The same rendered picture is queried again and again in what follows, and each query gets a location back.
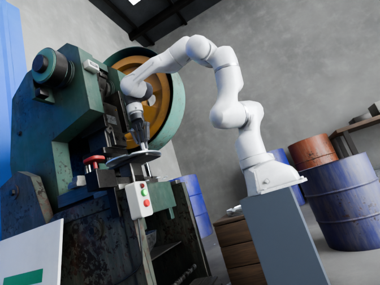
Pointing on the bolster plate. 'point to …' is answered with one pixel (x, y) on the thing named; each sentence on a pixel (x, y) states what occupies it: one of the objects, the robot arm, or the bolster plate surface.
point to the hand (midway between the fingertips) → (145, 149)
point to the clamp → (78, 181)
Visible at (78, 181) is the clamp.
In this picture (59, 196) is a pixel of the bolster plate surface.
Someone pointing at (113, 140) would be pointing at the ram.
